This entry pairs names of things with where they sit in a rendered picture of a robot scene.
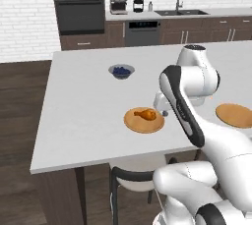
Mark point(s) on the dark sink basin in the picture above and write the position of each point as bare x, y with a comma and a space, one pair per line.
180, 12

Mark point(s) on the tan plate under drumstick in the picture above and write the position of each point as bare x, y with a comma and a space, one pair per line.
144, 125

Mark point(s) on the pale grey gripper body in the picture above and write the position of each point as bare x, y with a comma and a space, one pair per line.
161, 101

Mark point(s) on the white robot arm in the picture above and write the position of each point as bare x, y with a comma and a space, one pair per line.
226, 150

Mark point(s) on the silver coffee machine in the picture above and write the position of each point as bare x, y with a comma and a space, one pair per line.
118, 3

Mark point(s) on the white chair with black frame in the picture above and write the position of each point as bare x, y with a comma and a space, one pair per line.
134, 175

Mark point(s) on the brown base cupboard run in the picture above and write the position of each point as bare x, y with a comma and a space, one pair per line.
203, 30

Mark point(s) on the blue grey bowl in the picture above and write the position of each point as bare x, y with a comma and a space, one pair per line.
121, 71

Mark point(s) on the dark wood island base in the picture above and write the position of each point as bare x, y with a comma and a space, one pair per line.
59, 196

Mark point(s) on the dark metal tap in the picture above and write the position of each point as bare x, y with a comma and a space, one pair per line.
179, 1

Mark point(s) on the dark grey wall oven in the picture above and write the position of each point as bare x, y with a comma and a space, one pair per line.
79, 14

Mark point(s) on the brown chicken drumstick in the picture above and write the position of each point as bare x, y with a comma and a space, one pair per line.
147, 114

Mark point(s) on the grey dishwasher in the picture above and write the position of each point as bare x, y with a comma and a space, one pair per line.
142, 34

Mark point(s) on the grey soap bottle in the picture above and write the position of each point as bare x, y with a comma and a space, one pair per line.
150, 7

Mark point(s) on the black countertop appliance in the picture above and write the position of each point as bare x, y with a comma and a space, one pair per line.
138, 2

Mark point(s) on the tan round plate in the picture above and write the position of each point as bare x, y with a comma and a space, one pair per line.
236, 116

